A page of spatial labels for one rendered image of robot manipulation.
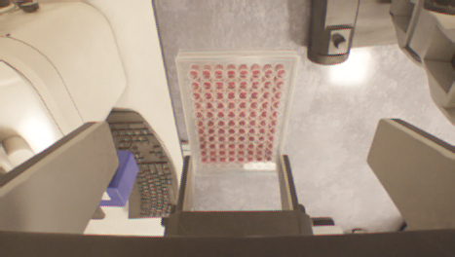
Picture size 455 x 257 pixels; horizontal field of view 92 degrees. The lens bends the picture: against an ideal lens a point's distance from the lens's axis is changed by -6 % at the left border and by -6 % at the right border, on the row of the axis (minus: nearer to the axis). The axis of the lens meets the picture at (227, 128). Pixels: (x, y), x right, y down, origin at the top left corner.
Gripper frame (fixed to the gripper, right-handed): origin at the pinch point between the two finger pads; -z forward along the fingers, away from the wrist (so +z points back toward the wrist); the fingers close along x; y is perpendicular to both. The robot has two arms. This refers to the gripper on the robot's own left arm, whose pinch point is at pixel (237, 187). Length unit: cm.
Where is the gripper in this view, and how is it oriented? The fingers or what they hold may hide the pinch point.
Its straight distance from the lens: 22.8
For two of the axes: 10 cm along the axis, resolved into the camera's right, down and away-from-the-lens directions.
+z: 0.0, 7.9, -6.1
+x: -10.0, 0.1, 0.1
